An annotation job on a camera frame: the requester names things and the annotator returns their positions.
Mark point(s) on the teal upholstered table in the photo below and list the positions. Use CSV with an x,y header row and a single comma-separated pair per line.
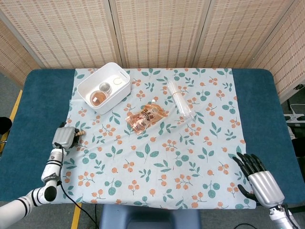
x,y
35,107

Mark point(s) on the woven bamboo folding screen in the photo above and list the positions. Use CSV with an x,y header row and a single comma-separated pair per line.
x,y
155,31

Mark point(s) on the white plastic storage box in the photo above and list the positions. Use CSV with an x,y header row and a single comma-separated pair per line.
x,y
107,105

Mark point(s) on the black round seat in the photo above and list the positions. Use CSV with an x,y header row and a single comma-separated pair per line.
x,y
4,125

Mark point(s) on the orange snack pouch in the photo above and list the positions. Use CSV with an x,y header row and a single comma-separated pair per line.
x,y
145,118

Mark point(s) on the rubber band around straws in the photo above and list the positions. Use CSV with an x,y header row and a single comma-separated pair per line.
x,y
176,93

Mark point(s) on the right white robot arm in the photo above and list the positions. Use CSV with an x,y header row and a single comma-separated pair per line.
x,y
281,217

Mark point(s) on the floral leaf fruit tablecloth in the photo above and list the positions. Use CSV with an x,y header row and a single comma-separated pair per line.
x,y
155,162

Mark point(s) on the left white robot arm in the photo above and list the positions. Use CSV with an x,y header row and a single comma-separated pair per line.
x,y
51,167

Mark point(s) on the clear plastic cup stack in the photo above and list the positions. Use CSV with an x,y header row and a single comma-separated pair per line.
x,y
181,102

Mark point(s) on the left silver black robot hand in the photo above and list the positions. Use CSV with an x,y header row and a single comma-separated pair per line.
x,y
62,137

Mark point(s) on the blue grey stool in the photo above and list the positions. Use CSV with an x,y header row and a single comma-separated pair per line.
x,y
147,218

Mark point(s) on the loose beige rubber band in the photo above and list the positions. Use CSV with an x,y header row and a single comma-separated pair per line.
x,y
114,82

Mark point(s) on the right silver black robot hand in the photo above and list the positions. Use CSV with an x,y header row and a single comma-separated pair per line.
x,y
264,186

